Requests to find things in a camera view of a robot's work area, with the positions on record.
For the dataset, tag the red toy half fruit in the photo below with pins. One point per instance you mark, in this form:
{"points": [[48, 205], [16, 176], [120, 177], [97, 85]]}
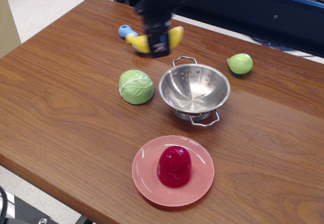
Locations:
{"points": [[174, 168]]}

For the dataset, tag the black metal frame rail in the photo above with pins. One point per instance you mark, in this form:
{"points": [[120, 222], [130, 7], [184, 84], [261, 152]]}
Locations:
{"points": [[296, 24]]}

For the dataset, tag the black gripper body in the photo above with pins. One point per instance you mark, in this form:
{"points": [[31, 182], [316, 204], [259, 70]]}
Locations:
{"points": [[157, 13]]}

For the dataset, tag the black table leg bracket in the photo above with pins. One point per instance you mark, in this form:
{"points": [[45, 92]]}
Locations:
{"points": [[25, 213]]}

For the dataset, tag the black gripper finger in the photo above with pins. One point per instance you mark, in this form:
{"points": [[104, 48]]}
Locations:
{"points": [[159, 43]]}

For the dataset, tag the green toy pear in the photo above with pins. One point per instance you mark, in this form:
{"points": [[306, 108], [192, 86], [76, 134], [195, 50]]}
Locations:
{"points": [[240, 63]]}

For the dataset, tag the small steel colander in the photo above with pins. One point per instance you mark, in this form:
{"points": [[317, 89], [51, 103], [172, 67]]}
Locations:
{"points": [[194, 91]]}

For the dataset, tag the beige cabinet side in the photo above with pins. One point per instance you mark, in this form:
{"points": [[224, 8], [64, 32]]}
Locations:
{"points": [[8, 34]]}

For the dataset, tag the pink plastic plate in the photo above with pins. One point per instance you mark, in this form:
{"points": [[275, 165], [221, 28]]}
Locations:
{"points": [[144, 172]]}

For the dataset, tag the green toy cabbage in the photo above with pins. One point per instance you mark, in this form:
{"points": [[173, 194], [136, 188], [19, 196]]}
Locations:
{"points": [[136, 87]]}

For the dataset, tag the yellow toy banana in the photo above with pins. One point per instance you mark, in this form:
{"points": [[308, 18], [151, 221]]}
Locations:
{"points": [[140, 43]]}

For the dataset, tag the blue handled grey scoop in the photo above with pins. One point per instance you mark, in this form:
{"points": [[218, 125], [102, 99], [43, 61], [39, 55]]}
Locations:
{"points": [[126, 32]]}

